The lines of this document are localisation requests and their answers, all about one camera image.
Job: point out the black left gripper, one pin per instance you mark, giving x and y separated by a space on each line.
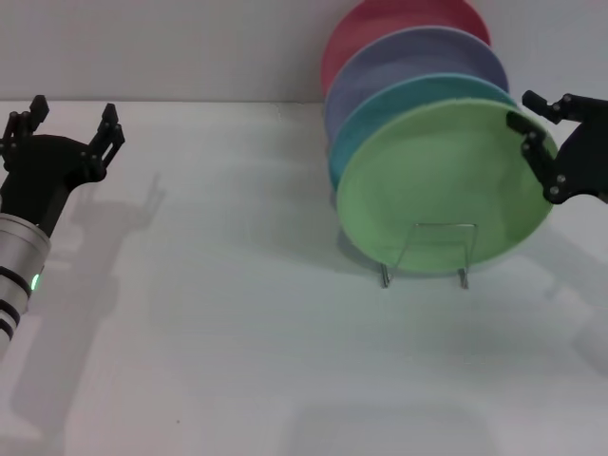
43 171

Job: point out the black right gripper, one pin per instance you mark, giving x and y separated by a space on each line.
589 152

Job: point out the green plastic plate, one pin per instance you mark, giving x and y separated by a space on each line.
427 180

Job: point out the purple plastic plate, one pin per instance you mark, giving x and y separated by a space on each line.
404 52

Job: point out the blue plastic plate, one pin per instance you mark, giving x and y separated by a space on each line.
361 119

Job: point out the red plastic plate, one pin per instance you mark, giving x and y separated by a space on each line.
380 19

